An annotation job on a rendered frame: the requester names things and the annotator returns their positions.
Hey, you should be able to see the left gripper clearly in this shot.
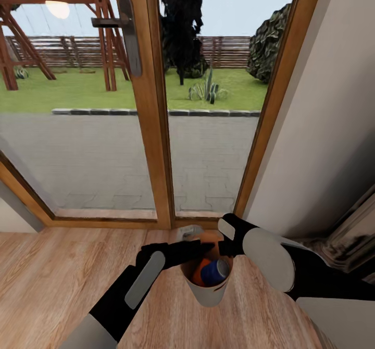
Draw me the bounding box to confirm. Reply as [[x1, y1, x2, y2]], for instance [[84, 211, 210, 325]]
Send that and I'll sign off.
[[175, 239, 215, 265]]

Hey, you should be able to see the trash can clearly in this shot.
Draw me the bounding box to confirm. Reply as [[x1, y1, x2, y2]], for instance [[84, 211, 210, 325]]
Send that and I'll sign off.
[[179, 233, 234, 308]]

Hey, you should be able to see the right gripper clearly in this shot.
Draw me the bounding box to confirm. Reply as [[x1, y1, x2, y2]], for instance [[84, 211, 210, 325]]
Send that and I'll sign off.
[[218, 240, 244, 256]]

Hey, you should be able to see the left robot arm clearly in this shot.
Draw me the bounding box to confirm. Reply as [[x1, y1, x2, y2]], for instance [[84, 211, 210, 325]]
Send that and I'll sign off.
[[57, 225, 215, 349]]

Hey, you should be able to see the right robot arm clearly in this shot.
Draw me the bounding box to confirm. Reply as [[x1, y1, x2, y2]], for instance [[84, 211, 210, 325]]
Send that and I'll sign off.
[[218, 214, 375, 349]]

